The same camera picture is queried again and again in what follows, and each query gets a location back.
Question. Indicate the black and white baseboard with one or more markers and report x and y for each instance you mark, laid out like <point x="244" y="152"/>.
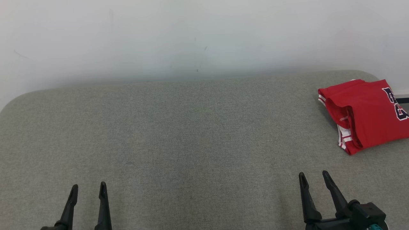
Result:
<point x="403" y="100"/>

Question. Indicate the red and white jersey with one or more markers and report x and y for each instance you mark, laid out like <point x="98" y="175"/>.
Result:
<point x="370" y="115"/>

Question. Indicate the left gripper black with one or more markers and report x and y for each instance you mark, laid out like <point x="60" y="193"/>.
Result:
<point x="52" y="227"/>

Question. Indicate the grey fabric sofa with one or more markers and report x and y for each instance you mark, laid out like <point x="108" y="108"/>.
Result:
<point x="191" y="143"/>

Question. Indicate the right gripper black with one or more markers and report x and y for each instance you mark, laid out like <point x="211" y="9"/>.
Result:
<point x="329" y="224"/>

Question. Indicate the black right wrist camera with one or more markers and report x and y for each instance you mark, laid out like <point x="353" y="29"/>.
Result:
<point x="367" y="214"/>

